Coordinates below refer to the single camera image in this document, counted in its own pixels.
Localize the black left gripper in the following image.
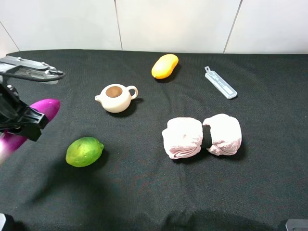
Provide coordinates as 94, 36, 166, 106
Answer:
0, 84, 48, 141

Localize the purple toy eggplant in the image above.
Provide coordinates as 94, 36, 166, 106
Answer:
0, 99, 60, 164

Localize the green lime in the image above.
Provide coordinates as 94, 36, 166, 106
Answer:
65, 137, 104, 167

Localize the beige ceramic teapot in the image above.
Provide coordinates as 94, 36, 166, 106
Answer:
94, 84, 139, 113

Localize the black table cloth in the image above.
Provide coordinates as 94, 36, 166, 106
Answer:
0, 50, 308, 231

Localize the yellow mango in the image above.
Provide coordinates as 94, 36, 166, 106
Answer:
151, 54, 179, 79

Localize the pink rolled towel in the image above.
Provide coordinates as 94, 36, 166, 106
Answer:
162, 114, 242, 160

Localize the black band on towel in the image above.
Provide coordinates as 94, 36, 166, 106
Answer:
201, 125, 212, 149

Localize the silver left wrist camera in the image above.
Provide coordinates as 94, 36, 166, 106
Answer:
0, 55, 65, 84

